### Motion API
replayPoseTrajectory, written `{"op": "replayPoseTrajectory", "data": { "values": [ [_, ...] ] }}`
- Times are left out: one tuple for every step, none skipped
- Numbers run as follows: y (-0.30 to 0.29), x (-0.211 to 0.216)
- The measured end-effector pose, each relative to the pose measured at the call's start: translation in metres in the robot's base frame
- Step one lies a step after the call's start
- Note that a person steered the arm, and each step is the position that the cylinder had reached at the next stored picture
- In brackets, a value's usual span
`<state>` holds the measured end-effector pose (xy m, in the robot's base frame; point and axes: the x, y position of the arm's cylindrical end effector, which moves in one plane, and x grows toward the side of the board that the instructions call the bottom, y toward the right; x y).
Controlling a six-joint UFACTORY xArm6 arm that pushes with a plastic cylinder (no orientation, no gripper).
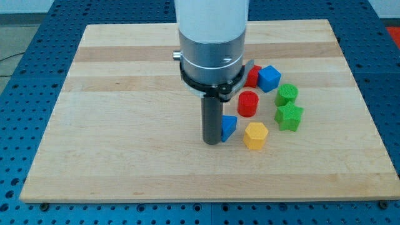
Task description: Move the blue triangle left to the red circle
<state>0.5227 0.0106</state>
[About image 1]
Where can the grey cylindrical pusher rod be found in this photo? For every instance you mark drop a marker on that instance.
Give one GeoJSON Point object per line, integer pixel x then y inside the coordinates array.
{"type": "Point", "coordinates": [212, 116]}

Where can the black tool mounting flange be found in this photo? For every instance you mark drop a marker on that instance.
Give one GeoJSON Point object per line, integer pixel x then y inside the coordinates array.
{"type": "Point", "coordinates": [225, 91]}

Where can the blue triangle block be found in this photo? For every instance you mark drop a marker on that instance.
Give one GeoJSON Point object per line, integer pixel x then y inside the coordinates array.
{"type": "Point", "coordinates": [228, 127]}

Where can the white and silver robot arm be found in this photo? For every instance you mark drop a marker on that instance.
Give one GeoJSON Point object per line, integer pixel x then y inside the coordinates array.
{"type": "Point", "coordinates": [211, 39]}

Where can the red block behind arm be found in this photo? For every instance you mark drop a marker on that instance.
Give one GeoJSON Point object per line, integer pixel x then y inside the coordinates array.
{"type": "Point", "coordinates": [252, 77]}

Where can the red cylinder block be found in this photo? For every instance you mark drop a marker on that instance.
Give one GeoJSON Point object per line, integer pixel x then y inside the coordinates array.
{"type": "Point", "coordinates": [247, 104]}

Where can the blue cube block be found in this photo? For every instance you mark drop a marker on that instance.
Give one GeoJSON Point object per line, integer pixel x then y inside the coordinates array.
{"type": "Point", "coordinates": [268, 78]}

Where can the yellow hexagon block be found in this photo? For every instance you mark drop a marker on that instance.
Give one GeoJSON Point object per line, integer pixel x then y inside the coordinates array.
{"type": "Point", "coordinates": [255, 135]}

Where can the green cylinder block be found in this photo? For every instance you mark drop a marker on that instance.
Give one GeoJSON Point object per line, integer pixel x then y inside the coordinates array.
{"type": "Point", "coordinates": [286, 93]}

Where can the green star block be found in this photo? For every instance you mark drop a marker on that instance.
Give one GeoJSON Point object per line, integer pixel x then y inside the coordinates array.
{"type": "Point", "coordinates": [288, 116]}

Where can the wooden board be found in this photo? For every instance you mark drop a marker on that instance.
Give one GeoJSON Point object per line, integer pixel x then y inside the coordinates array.
{"type": "Point", "coordinates": [125, 129]}

